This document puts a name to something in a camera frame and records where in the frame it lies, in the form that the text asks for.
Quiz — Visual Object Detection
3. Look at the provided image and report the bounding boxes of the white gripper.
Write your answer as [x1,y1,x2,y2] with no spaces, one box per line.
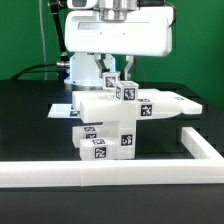
[65,6,174,80]

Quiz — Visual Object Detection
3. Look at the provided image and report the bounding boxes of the small tagged cube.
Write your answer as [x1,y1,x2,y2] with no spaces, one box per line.
[115,81,139,102]
[103,72,120,90]

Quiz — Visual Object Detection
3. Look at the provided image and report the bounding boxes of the white chair back frame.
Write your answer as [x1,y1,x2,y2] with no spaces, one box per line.
[72,89,203,123]

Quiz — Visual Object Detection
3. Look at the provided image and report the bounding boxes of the white chair seat part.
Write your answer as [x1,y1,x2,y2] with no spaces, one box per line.
[103,120,136,160]

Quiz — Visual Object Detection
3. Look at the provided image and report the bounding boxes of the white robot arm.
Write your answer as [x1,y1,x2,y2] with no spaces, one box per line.
[65,0,176,87]

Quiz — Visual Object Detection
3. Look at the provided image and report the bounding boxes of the white U-shaped fence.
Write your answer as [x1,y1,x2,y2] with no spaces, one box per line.
[0,127,224,188]

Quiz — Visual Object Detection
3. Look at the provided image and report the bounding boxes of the white marker base plate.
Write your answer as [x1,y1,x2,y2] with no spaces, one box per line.
[48,104,80,119]

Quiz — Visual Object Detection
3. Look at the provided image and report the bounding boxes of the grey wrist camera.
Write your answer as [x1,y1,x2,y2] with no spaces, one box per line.
[67,0,98,9]

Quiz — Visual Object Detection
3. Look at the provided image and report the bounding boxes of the black cable bundle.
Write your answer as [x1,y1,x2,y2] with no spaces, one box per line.
[9,63,69,81]

